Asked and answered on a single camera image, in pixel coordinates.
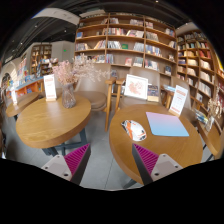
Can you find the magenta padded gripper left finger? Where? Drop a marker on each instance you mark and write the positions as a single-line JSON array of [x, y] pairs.
[[70, 167]]

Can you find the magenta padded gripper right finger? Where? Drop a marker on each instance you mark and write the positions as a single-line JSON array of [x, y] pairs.
[[152, 166]]

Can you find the orange white computer mouse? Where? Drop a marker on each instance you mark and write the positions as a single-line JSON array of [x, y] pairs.
[[134, 130]]

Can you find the blue pink gradient mouse pad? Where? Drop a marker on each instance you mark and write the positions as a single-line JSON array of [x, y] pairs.
[[166, 125]]

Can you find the round wooden table left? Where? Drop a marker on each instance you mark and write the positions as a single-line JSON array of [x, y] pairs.
[[45, 124]]

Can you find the round wooden table far-right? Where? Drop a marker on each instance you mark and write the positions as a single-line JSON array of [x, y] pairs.
[[214, 139]]

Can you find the small dark book on stand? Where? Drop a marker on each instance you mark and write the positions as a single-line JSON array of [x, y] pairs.
[[153, 93]]

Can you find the white red sign stand right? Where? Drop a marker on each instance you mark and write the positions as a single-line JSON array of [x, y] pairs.
[[178, 100]]

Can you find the white red sign stand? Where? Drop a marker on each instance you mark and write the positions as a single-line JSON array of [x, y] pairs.
[[50, 89], [178, 100]]

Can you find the wooden chair right cushioned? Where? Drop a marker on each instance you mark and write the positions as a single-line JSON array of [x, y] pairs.
[[153, 78]]

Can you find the wooden chair cushioned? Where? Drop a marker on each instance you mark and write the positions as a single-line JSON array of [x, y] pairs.
[[153, 78], [98, 92]]

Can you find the small round wooden table far-left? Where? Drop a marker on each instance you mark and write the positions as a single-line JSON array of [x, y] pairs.
[[22, 102]]

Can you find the wooden chair left cushioned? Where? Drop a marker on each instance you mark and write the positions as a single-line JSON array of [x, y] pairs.
[[98, 92]]

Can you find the dried flower vase right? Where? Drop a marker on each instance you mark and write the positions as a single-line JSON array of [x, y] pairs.
[[215, 110]]

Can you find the white red sign stand left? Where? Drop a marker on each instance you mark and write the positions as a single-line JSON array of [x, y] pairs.
[[50, 89]]

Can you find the small white sign far-left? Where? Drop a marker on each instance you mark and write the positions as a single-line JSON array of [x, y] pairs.
[[14, 97]]

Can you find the glass vase with pink flowers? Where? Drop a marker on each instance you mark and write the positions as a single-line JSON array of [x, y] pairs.
[[69, 73]]

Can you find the wooden bookshelf right side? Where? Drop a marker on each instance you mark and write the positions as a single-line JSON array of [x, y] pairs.
[[198, 66]]

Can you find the distant wooden bookshelf left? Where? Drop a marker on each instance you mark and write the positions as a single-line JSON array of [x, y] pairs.
[[40, 59]]

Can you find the large wooden bookshelf centre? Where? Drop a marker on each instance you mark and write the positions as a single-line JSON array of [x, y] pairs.
[[125, 40]]

